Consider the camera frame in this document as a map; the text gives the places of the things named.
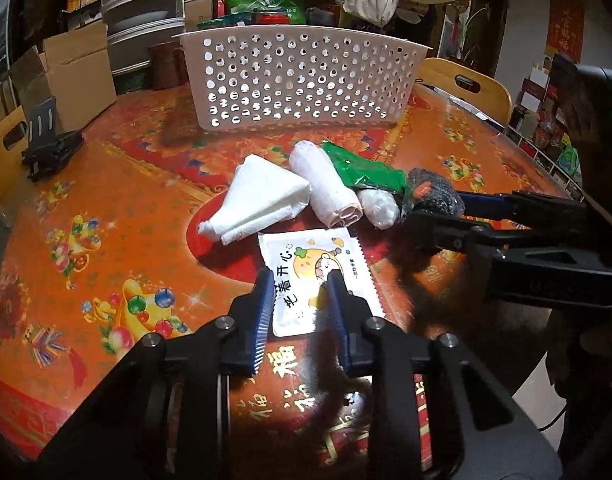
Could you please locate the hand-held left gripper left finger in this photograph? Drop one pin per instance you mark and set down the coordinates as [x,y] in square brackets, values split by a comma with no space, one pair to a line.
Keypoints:
[264,310]

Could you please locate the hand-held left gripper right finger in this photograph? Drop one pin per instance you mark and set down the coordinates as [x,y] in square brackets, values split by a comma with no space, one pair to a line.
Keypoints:
[337,310]

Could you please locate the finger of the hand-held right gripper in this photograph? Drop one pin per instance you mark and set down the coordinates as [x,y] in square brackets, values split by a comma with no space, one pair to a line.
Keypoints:
[480,204]
[450,235]

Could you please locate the grey knitted glove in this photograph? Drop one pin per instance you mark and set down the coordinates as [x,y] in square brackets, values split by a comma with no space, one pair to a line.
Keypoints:
[435,191]

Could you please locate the white printed wipe packet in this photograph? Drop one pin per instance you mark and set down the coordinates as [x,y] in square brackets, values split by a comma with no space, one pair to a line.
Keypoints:
[301,260]

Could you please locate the shelf of packaged goods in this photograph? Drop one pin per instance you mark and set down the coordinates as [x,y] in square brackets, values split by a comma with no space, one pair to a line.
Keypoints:
[540,130]

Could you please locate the white plastic-wrapped bundle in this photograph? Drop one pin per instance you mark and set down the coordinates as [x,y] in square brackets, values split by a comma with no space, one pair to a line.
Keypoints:
[380,208]

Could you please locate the green plastic bag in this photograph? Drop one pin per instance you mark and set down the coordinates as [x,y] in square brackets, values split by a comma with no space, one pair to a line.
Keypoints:
[367,175]

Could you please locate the yellow wooden chair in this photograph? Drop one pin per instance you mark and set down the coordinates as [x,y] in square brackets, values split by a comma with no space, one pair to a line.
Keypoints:
[485,96]
[1,152]

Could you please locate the white folded cloth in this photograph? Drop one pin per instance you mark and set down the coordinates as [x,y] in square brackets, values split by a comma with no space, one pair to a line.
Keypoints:
[258,195]

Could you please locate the rolled white towel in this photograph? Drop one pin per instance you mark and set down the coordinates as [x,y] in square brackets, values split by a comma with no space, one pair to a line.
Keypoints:
[321,185]

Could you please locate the dark framed plant picture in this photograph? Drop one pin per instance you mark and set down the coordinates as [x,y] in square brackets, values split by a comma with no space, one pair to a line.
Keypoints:
[478,15]

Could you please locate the white perforated plastic basket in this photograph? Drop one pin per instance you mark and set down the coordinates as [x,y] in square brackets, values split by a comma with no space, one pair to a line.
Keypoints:
[286,85]

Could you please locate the brown cups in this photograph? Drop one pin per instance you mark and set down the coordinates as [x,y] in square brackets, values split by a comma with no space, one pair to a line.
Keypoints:
[166,66]

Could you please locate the black folding phone stand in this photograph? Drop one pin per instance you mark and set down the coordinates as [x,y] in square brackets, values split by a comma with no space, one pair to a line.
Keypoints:
[51,152]

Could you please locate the red lid jar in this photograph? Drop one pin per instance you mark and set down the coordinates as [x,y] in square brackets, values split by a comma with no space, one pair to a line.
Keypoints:
[273,17]

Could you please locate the green lid jar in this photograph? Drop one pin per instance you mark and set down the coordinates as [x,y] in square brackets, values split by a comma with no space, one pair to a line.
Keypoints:
[216,24]

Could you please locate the open cardboard box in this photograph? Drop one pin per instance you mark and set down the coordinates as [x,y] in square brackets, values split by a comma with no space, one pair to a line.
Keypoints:
[81,80]

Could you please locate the small cardboard box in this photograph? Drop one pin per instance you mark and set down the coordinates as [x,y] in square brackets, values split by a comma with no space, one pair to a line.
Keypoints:
[198,14]

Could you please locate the grey plastic drawer tower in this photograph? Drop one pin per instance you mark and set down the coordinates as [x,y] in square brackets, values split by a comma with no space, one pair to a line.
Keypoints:
[141,5]

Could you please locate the red wall poster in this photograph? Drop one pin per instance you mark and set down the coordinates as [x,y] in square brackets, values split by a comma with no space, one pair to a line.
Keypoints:
[565,25]

